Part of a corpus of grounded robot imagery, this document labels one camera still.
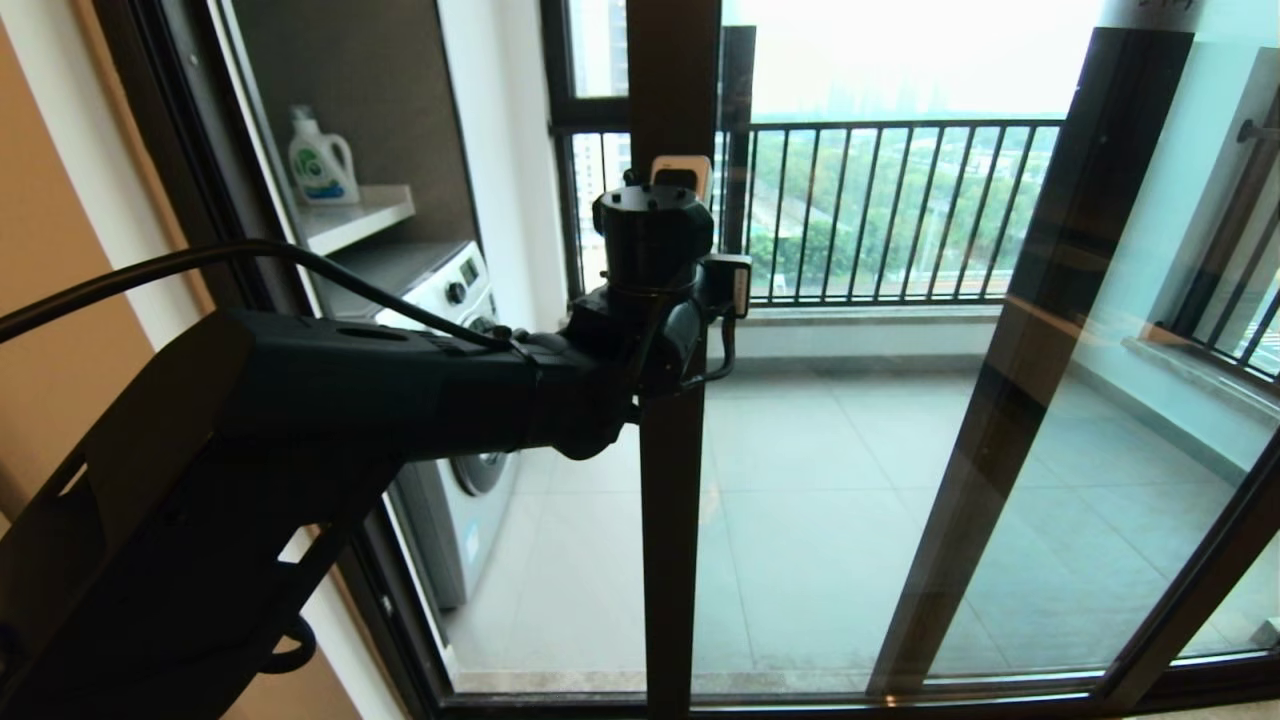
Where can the fixed dark-framed glass door panel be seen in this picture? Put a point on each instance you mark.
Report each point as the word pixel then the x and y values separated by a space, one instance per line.
pixel 990 450

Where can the white wall shelf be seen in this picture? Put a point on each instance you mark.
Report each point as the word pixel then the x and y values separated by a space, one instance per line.
pixel 355 218

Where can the white detergent bottle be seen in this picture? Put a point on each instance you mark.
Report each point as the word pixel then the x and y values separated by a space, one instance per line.
pixel 318 168

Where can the dark brown sliding glass door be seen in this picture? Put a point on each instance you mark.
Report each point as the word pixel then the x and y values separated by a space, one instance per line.
pixel 670 550

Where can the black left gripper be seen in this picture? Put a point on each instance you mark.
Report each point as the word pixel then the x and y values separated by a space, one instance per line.
pixel 670 345

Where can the white front-load washing machine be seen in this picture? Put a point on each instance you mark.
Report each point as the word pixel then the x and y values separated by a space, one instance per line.
pixel 460 540

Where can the short black side railing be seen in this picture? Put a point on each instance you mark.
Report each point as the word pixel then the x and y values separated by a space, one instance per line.
pixel 1230 215

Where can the long black balcony railing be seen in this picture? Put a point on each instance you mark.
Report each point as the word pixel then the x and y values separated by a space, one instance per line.
pixel 900 126

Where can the long grey stone sill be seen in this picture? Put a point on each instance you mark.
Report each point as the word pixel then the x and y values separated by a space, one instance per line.
pixel 870 317

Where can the short grey stone sill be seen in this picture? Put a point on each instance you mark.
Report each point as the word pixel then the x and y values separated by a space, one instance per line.
pixel 1200 385

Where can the black window frame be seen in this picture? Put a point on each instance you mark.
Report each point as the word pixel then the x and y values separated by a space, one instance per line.
pixel 590 112

